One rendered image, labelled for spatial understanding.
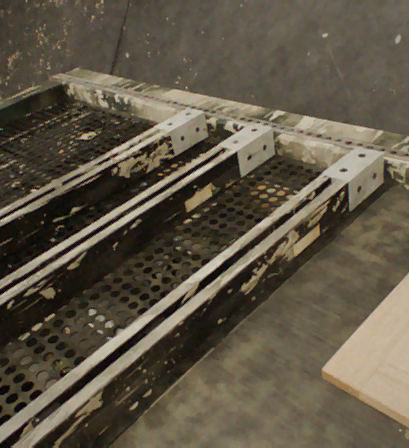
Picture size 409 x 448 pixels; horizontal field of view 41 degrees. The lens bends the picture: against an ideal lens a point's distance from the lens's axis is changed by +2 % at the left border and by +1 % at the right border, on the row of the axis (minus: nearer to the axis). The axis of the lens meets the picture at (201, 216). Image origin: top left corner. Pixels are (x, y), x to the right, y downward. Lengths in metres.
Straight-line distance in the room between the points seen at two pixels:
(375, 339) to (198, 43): 2.20
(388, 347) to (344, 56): 1.66
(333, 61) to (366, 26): 0.17
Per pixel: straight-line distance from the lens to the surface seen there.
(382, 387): 0.78
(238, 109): 1.48
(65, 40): 3.75
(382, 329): 0.84
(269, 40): 2.56
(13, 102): 1.93
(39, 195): 1.24
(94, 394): 0.76
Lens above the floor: 1.97
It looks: 48 degrees down
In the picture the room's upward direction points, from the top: 88 degrees counter-clockwise
